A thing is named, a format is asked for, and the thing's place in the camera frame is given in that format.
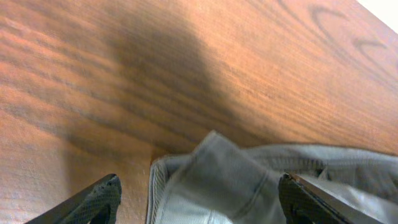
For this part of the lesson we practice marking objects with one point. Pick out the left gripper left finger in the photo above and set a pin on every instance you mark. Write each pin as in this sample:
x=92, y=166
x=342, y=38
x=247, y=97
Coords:
x=97, y=203

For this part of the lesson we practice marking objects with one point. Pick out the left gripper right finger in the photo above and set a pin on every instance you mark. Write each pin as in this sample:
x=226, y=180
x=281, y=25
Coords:
x=303, y=202

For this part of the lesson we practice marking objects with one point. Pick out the grey shorts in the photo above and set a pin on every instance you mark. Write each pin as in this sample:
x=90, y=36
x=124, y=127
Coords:
x=221, y=183

